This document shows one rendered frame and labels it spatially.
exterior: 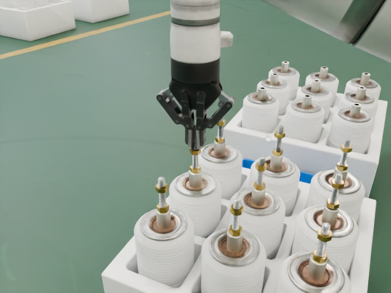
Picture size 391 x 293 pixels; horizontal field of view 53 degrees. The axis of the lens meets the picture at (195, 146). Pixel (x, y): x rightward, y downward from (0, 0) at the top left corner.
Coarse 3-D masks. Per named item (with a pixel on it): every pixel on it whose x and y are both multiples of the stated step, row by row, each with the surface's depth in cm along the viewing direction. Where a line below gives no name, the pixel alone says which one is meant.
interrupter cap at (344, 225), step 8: (312, 208) 64; (320, 208) 65; (304, 216) 63; (312, 216) 63; (320, 216) 63; (344, 216) 63; (312, 224) 61; (320, 224) 61; (336, 224) 62; (344, 224) 61; (352, 224) 61; (336, 232) 60; (344, 232) 60
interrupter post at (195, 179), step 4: (200, 172) 69; (192, 176) 69; (196, 176) 69; (200, 176) 69; (192, 180) 69; (196, 180) 69; (200, 180) 70; (192, 184) 70; (196, 184) 69; (200, 184) 70
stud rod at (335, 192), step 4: (336, 176) 58; (340, 176) 57; (336, 180) 58; (340, 180) 58; (332, 192) 59; (336, 192) 59; (332, 196) 59; (336, 196) 59; (332, 200) 60; (336, 200) 60
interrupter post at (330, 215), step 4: (324, 208) 61; (328, 208) 60; (324, 212) 61; (328, 212) 60; (332, 212) 60; (336, 212) 60; (324, 216) 61; (328, 216) 61; (332, 216) 60; (336, 216) 61; (324, 220) 61; (328, 220) 61; (332, 220) 61; (332, 224) 61
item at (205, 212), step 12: (216, 180) 72; (216, 192) 69; (180, 204) 68; (192, 204) 67; (204, 204) 67; (216, 204) 70; (192, 216) 69; (204, 216) 69; (216, 216) 71; (204, 228) 70
